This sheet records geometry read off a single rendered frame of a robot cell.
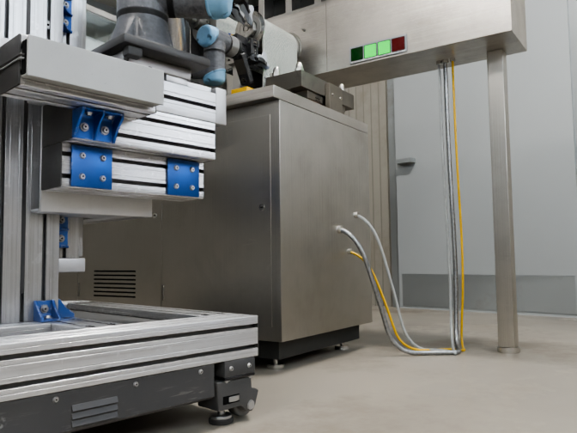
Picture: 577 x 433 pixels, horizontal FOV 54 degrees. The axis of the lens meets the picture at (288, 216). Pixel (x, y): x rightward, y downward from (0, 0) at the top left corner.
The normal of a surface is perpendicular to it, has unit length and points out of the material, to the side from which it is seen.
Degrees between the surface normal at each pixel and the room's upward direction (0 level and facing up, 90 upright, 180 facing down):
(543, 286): 90
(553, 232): 90
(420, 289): 90
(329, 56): 90
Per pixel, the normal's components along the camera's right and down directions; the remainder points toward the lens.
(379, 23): -0.56, -0.06
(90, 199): 0.73, -0.06
